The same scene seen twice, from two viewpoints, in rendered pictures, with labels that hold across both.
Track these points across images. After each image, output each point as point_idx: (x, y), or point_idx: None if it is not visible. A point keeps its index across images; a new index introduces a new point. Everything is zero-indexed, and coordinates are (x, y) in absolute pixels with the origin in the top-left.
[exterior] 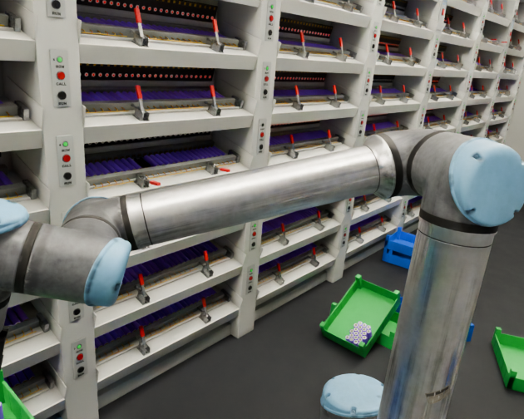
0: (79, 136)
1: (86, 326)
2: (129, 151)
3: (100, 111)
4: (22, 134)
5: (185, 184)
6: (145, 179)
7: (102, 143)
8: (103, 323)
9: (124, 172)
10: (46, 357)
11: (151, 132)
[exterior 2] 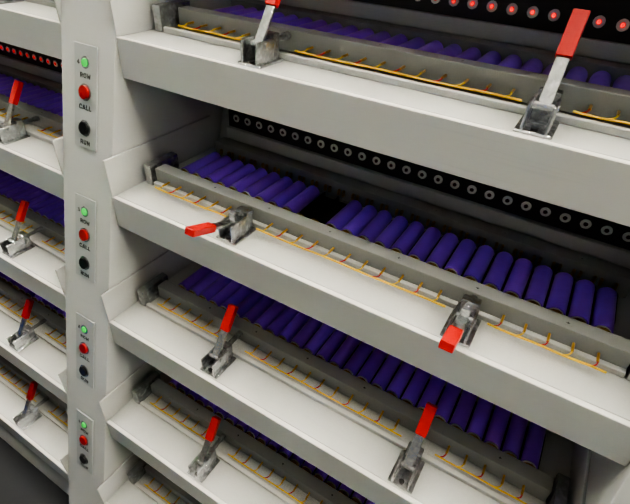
0: (108, 55)
1: (95, 406)
2: (335, 179)
3: (203, 30)
4: (39, 23)
5: None
6: (226, 221)
7: (294, 139)
8: (119, 429)
9: (233, 192)
10: (59, 396)
11: (262, 105)
